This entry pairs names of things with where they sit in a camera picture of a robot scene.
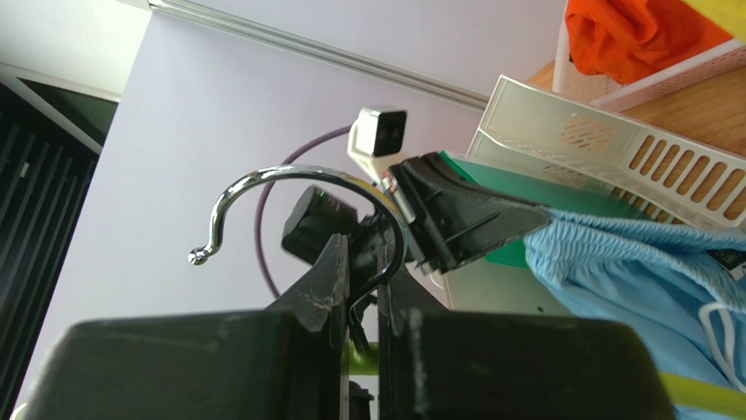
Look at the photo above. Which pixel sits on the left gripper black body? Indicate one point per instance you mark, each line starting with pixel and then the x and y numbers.
pixel 453 221

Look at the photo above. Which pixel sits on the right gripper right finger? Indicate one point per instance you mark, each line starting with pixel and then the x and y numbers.
pixel 441 364

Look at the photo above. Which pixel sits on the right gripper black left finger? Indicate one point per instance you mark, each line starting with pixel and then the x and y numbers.
pixel 282 362

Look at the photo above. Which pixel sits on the orange shorts front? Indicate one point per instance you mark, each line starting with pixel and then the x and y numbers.
pixel 631 40

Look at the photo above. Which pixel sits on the light blue shorts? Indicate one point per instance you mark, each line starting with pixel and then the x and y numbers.
pixel 680 289

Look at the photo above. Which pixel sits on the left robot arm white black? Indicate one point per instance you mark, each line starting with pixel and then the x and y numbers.
pixel 318 215

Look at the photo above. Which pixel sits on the yellow shorts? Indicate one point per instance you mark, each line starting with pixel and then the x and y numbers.
pixel 728 14

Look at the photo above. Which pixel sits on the green folder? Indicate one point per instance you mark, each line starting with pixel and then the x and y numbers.
pixel 544 192

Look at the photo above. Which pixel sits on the white perforated basket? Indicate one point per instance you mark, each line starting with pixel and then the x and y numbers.
pixel 600 90

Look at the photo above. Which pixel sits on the white file organizer rack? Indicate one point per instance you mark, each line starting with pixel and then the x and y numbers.
pixel 544 136

